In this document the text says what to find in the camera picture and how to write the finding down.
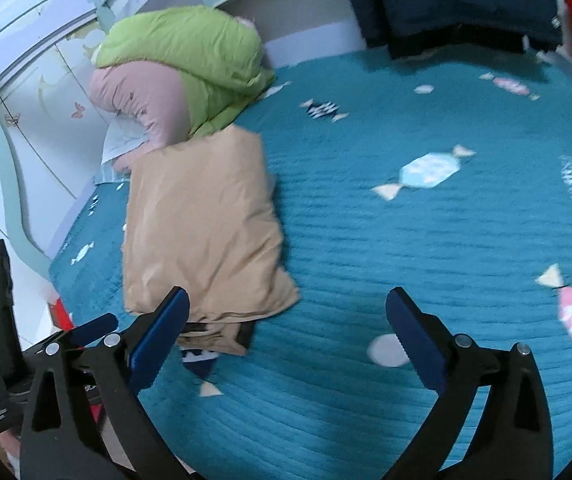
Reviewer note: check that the green and pink quilt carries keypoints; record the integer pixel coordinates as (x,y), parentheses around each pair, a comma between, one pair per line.
(181,55)

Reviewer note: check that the navy and yellow puffer jacket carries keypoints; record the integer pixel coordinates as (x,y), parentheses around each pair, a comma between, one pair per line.
(456,0)

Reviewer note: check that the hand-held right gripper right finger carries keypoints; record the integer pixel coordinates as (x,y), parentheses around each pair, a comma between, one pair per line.
(416,340)

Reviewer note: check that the teal candy print bed sheet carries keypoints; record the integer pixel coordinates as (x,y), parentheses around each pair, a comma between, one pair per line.
(391,260)

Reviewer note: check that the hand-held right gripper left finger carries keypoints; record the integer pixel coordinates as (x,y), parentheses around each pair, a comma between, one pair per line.
(158,340)

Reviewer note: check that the tan button-front jacket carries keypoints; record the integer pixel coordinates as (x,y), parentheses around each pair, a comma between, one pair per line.
(206,225)

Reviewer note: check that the white wardrobe with butterfly decals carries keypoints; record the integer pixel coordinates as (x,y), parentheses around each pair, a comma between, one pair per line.
(31,85)

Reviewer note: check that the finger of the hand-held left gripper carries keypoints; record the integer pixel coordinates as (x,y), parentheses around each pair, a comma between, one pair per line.
(98,325)

